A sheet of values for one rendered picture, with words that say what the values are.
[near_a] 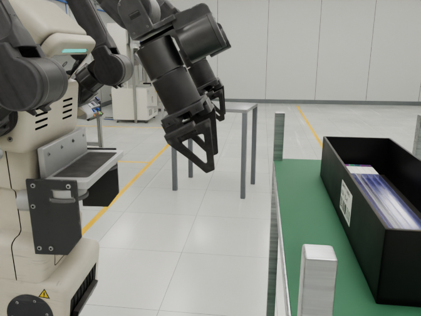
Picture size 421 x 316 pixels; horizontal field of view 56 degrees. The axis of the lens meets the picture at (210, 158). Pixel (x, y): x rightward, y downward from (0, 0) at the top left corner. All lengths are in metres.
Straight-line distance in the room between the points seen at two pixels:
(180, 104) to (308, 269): 0.31
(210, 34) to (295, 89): 9.40
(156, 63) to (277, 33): 9.34
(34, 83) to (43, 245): 0.37
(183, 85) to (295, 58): 9.35
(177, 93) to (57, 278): 0.54
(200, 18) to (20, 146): 0.42
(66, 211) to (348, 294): 0.53
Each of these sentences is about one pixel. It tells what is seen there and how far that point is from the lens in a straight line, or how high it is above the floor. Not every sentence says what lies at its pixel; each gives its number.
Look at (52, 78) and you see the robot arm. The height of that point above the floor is 1.24.
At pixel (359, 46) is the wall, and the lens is 10.14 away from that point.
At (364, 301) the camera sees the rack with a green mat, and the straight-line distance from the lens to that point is 0.61.
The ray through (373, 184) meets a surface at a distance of 0.95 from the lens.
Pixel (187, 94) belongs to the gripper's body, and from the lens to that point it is 0.59.
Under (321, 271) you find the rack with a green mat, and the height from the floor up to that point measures 1.09.
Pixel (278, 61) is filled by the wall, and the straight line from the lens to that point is 9.89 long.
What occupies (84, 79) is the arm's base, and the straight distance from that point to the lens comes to 1.08.
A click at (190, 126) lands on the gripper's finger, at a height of 1.18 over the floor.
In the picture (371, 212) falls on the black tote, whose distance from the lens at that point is 0.63.
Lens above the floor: 1.28
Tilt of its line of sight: 15 degrees down
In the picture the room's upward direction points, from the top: straight up
